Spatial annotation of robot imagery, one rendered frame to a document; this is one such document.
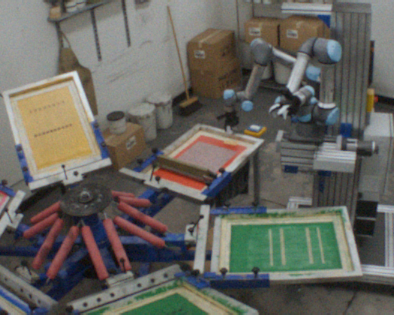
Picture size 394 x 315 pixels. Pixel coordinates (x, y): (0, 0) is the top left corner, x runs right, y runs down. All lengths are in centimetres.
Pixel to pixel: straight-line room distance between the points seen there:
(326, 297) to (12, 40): 345
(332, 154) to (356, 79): 50
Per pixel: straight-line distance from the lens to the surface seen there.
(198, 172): 323
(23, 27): 466
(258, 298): 375
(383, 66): 641
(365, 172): 341
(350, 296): 380
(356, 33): 304
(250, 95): 344
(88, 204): 263
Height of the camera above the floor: 281
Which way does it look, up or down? 31 degrees down
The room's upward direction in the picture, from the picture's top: 5 degrees counter-clockwise
